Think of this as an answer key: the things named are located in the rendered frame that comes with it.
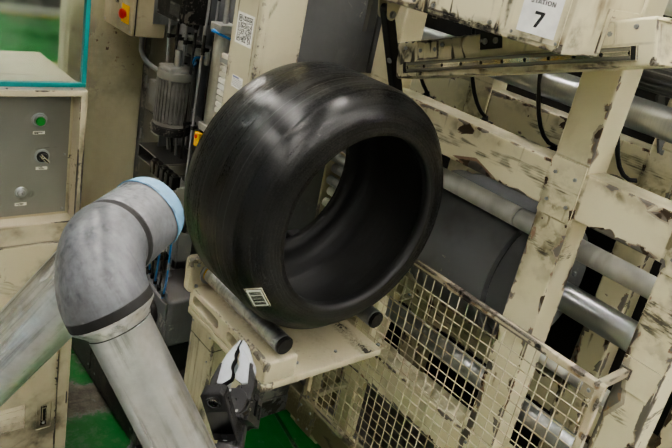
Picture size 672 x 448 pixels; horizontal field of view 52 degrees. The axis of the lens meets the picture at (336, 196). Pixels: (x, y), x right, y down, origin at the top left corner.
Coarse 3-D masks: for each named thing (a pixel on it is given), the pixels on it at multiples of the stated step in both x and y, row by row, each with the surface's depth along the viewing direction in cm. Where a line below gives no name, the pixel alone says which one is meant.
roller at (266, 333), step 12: (204, 276) 175; (216, 288) 171; (228, 300) 167; (240, 312) 163; (252, 312) 160; (252, 324) 159; (264, 324) 157; (276, 324) 157; (264, 336) 155; (276, 336) 153; (288, 336) 154; (276, 348) 152; (288, 348) 154
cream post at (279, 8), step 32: (256, 0) 160; (288, 0) 161; (256, 32) 161; (288, 32) 165; (256, 64) 163; (224, 96) 174; (192, 320) 198; (192, 352) 201; (224, 352) 196; (192, 384) 203
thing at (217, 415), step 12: (204, 396) 119; (216, 396) 118; (228, 396) 119; (204, 408) 120; (216, 408) 119; (228, 408) 119; (216, 420) 121; (228, 420) 120; (216, 432) 122; (228, 432) 122
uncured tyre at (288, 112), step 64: (320, 64) 154; (256, 128) 138; (320, 128) 135; (384, 128) 143; (192, 192) 147; (256, 192) 133; (384, 192) 185; (256, 256) 137; (320, 256) 186; (384, 256) 179; (320, 320) 156
